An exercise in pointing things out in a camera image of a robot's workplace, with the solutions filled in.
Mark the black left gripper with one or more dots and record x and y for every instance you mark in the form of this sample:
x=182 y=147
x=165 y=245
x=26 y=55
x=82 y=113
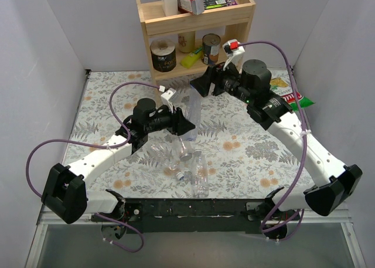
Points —
x=179 y=120

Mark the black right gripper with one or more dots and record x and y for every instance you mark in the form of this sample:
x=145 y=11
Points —
x=211 y=80

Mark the clear bottle with blue cap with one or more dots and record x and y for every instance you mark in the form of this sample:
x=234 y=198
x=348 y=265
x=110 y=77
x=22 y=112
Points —
x=193 y=113

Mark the clear bottle with white cap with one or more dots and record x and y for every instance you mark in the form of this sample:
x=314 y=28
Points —
x=199 y=177

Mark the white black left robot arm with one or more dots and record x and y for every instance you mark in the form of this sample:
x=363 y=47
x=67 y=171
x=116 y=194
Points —
x=66 y=191

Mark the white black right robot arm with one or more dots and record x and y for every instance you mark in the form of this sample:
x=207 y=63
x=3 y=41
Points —
x=333 y=180

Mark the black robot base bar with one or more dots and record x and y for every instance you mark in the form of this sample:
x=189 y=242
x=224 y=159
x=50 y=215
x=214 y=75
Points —
x=161 y=215

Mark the clear bottle with silver cap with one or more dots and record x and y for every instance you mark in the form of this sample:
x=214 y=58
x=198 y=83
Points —
x=183 y=149

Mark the crushed clear bottle blue-white cap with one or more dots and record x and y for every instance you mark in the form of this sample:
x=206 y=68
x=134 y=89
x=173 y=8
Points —
x=164 y=157

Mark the white tall bottle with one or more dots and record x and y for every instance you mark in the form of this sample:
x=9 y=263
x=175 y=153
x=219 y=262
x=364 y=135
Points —
x=170 y=7

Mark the yellow green packet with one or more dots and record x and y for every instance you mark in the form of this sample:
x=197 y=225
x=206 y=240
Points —
x=191 y=58

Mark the tin food can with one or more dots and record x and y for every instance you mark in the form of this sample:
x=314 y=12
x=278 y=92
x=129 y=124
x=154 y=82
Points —
x=210 y=48

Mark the wooden two-tier shelf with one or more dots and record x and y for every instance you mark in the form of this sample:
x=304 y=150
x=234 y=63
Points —
x=235 y=19

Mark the cream cylindrical jar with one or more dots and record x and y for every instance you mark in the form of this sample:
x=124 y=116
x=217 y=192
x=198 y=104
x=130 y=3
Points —
x=186 y=41

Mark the black wrapped paper roll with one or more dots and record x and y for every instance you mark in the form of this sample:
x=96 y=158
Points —
x=163 y=52

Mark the floral patterned table mat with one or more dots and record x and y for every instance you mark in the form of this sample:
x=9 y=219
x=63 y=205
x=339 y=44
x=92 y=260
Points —
x=243 y=160

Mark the green white chips bag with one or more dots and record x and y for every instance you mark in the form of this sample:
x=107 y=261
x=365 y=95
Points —
x=284 y=89

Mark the red grey carton box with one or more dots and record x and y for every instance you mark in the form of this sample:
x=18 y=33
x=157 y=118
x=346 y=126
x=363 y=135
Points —
x=195 y=7

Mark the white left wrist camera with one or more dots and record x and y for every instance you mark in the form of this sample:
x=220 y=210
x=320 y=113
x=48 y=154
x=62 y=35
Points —
x=168 y=98

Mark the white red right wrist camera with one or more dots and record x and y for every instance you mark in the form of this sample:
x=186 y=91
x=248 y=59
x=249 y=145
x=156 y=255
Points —
x=234 y=52

